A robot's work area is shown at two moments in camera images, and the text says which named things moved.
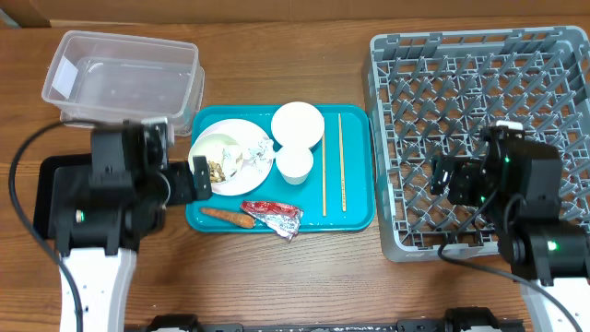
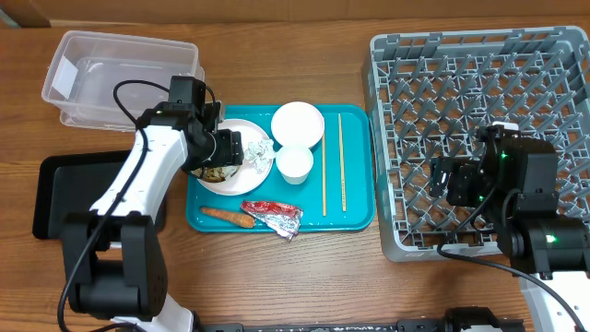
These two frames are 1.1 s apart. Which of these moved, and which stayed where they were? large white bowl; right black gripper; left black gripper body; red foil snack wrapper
Moved: left black gripper body
Stayed: right black gripper; red foil snack wrapper; large white bowl
